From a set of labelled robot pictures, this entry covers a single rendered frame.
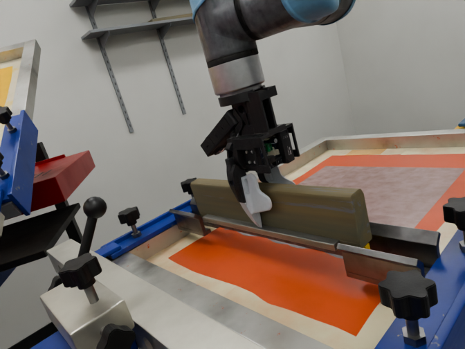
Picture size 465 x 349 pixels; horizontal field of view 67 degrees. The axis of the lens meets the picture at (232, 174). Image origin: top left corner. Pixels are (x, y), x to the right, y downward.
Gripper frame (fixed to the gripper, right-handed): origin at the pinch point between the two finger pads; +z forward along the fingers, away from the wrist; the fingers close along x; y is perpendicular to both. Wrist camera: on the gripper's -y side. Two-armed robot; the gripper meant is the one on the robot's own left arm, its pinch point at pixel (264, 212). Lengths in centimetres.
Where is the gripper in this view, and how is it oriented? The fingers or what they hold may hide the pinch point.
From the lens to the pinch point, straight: 58.3
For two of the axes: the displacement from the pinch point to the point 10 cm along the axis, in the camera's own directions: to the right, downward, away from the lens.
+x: 7.1, -3.7, 5.9
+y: 6.5, 0.2, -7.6
